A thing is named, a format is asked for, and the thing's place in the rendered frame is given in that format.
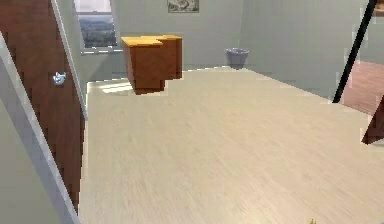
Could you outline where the dark brown furniture corner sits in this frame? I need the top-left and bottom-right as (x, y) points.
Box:
(361, 95), (384, 146)

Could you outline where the framed wall picture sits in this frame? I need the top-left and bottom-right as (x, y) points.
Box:
(166, 0), (200, 14)

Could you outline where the silver door handle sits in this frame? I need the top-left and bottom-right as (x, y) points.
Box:
(52, 71), (67, 86)

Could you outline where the grey waste bin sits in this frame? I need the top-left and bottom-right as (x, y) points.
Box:
(225, 47), (250, 70)

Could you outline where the window with landscape view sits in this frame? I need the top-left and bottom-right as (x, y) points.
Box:
(73, 0), (124, 55)

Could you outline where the brown wooden cupboard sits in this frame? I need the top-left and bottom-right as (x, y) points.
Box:
(120, 34), (184, 96)

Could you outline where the brown wooden room door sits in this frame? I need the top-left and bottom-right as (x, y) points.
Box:
(0, 0), (86, 214)

